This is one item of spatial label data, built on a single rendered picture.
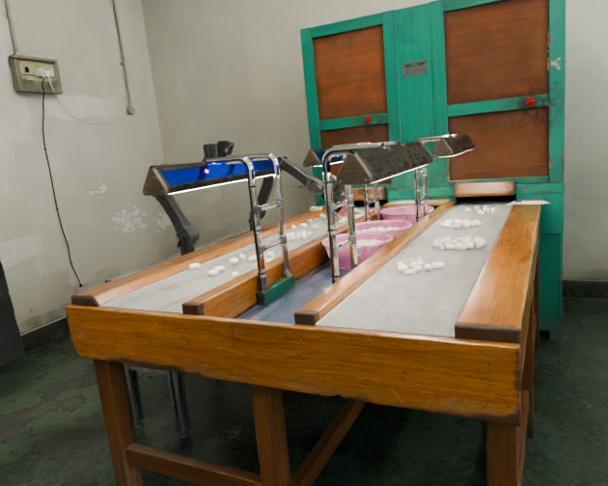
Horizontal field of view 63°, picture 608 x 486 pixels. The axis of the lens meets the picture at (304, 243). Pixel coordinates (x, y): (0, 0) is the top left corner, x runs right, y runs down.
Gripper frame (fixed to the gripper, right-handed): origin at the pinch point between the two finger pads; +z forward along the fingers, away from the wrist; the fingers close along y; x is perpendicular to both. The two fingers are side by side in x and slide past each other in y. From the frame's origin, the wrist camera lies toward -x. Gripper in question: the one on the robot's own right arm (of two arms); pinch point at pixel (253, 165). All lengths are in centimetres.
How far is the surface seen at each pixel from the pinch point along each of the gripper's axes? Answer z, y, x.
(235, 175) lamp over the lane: 15.0, -37.1, 1.6
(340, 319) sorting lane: 62, -73, 33
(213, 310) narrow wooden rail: 25, -70, 34
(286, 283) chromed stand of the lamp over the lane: 29, -36, 37
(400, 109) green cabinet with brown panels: 35, 105, -21
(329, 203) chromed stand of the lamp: 51, -49, 10
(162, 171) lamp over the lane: 11, -67, -3
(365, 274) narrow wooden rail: 58, -43, 31
